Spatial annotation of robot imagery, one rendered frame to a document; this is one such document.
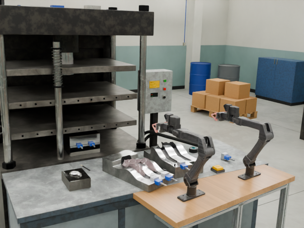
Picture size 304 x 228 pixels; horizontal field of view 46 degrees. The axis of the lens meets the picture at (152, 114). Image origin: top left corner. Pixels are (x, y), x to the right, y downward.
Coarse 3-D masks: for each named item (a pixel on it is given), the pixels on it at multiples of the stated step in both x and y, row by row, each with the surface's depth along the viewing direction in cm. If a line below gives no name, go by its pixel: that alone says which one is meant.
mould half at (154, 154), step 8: (176, 144) 300; (144, 152) 306; (152, 152) 292; (160, 152) 287; (168, 152) 289; (184, 152) 294; (152, 160) 294; (160, 160) 282; (168, 160) 279; (176, 160) 279; (184, 160) 279; (192, 160) 278; (168, 168) 272; (176, 168) 264; (176, 176) 266
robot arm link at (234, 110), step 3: (231, 108) 278; (234, 108) 276; (237, 108) 276; (231, 111) 278; (234, 111) 277; (237, 111) 277; (234, 114) 276; (237, 114) 277; (234, 117) 276; (234, 120) 274; (237, 120) 272
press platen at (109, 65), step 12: (12, 60) 335; (24, 60) 338; (36, 60) 341; (48, 60) 343; (84, 60) 352; (96, 60) 355; (108, 60) 358; (12, 72) 274; (24, 72) 278; (36, 72) 282; (48, 72) 287; (72, 72) 296; (84, 72) 301
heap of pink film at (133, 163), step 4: (124, 160) 272; (128, 160) 270; (132, 160) 273; (136, 160) 274; (140, 160) 272; (144, 160) 268; (148, 160) 269; (124, 164) 267; (128, 164) 264; (132, 164) 261; (136, 164) 260; (144, 164) 266; (148, 164) 264; (152, 164) 267; (136, 168) 257; (140, 168) 258; (152, 168) 263; (140, 172) 256; (144, 172) 258
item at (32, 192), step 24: (216, 144) 345; (48, 168) 278; (72, 168) 279; (96, 168) 281; (240, 168) 288; (24, 192) 239; (48, 192) 239; (72, 192) 240; (96, 192) 241; (120, 192) 242; (24, 216) 209
